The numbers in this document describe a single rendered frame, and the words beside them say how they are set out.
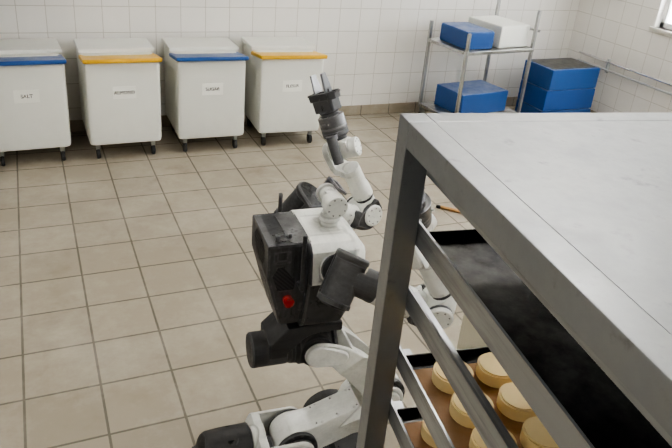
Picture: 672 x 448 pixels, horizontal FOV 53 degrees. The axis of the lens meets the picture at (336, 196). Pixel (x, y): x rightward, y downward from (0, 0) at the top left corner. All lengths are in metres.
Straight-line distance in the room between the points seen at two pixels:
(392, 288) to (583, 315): 0.38
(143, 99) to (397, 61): 2.54
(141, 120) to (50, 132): 0.63
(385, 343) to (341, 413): 1.56
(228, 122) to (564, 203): 4.83
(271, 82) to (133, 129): 1.11
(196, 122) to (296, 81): 0.85
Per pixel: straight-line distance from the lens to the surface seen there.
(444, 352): 0.75
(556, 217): 0.56
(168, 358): 3.25
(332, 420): 2.42
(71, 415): 3.04
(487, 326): 0.65
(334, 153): 2.18
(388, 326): 0.85
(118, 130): 5.20
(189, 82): 5.17
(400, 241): 0.78
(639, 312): 0.46
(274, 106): 5.42
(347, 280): 1.79
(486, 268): 0.77
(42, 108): 5.11
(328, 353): 2.16
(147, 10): 5.67
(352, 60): 6.31
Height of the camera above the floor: 2.05
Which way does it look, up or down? 25 degrees down
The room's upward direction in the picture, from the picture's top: 5 degrees clockwise
